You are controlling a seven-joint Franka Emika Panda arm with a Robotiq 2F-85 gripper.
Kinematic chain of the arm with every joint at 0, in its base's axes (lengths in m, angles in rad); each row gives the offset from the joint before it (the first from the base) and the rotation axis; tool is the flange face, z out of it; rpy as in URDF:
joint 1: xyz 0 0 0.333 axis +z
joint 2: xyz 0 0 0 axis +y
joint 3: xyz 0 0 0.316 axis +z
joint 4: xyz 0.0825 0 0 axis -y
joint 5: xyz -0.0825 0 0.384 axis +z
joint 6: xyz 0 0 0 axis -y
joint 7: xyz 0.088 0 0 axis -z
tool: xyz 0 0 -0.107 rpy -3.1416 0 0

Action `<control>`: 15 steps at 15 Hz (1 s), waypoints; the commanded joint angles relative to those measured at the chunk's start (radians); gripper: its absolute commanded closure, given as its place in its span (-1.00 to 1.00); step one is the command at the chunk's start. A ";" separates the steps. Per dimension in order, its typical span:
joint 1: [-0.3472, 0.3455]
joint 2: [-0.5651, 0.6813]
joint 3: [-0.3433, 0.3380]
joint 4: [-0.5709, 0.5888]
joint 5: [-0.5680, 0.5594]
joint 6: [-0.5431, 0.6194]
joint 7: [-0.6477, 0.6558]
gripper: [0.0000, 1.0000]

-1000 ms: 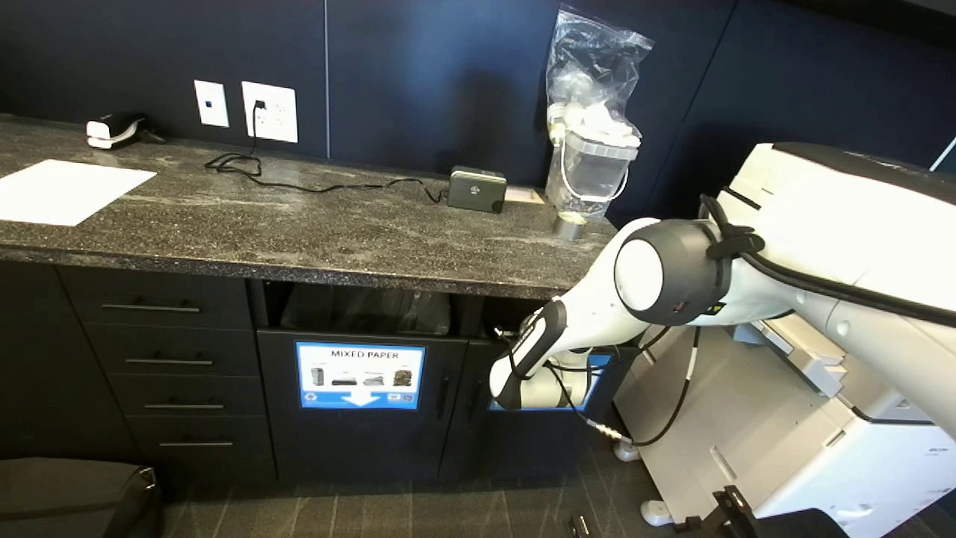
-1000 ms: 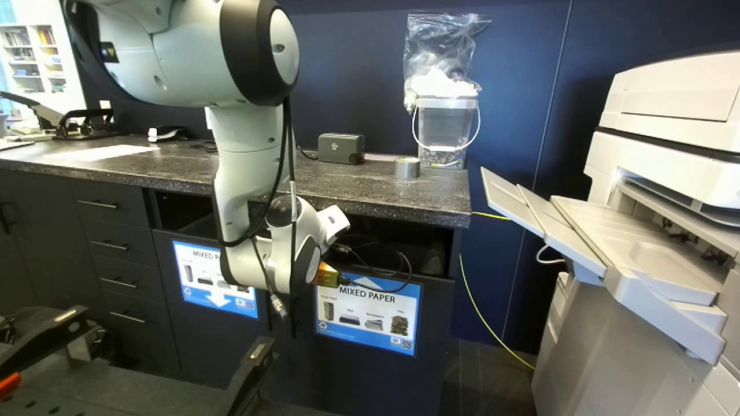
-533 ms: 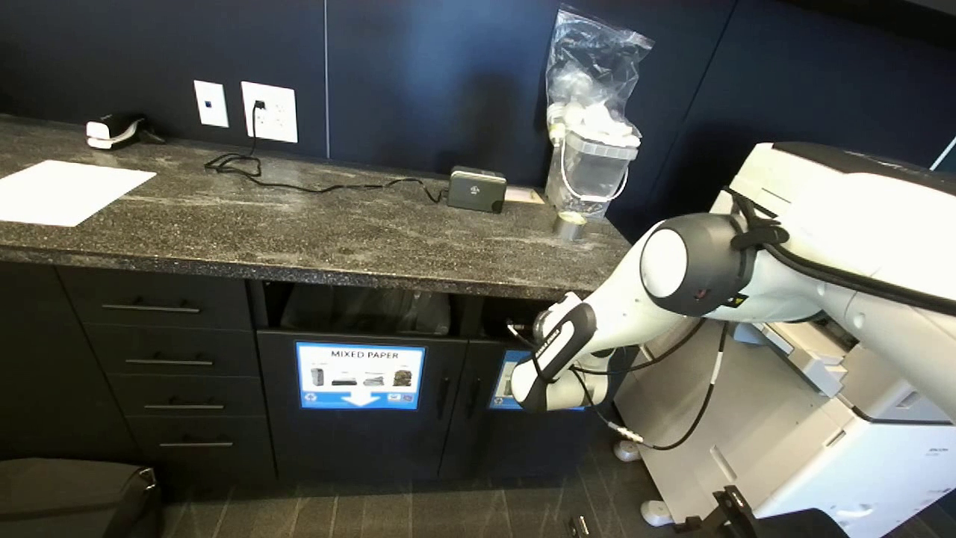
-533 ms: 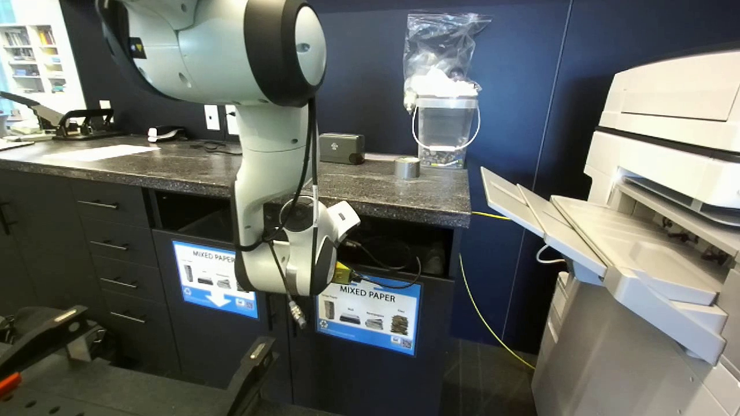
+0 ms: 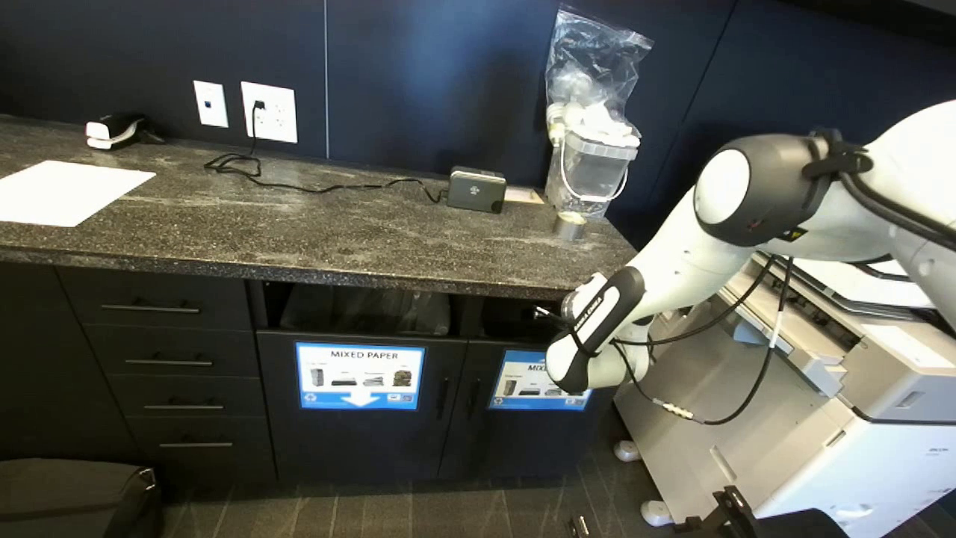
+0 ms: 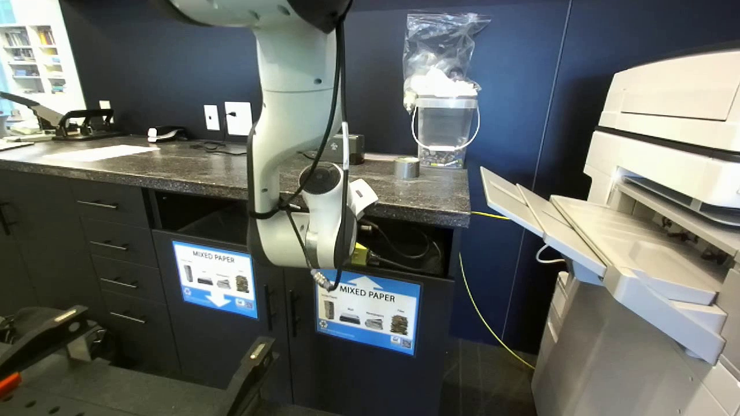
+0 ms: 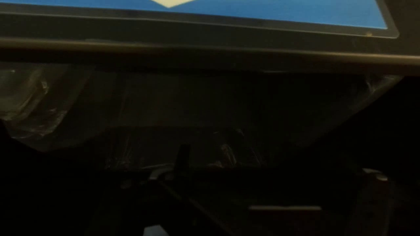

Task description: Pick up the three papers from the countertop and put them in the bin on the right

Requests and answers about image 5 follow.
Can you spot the black bin cabinet door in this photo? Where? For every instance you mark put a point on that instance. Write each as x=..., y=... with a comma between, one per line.
x=359, y=443

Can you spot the large white office printer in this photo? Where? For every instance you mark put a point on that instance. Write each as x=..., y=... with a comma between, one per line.
x=797, y=439

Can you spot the narrow white wall plate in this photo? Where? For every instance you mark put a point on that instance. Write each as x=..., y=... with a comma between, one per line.
x=210, y=104

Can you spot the tan flat card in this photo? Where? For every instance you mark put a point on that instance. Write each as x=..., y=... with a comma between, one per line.
x=525, y=195

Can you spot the black recycling bin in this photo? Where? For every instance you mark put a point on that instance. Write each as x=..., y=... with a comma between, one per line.
x=497, y=443

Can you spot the black stand clamp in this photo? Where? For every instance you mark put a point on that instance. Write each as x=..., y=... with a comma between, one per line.
x=736, y=513

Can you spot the flat white paper sheet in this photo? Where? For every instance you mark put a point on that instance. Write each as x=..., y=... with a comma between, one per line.
x=65, y=193

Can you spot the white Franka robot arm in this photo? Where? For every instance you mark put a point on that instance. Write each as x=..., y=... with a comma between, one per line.
x=757, y=219

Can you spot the blue mixed paper label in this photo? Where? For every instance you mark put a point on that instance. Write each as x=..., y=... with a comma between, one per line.
x=519, y=391
x=359, y=377

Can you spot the clear plastic bag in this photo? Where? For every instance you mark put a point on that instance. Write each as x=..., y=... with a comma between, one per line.
x=588, y=69

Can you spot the black unlabelled cabinet door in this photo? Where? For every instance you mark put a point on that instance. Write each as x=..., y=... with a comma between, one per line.
x=49, y=368

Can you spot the wide white wall outlet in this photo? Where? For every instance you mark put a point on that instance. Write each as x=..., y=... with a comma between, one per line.
x=271, y=111

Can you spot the black power adapter box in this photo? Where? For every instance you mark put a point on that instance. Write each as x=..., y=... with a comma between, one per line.
x=476, y=190

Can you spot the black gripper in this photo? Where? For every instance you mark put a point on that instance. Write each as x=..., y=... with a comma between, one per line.
x=563, y=317

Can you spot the clear plastic bucket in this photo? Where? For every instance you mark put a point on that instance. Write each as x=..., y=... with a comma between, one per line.
x=594, y=174

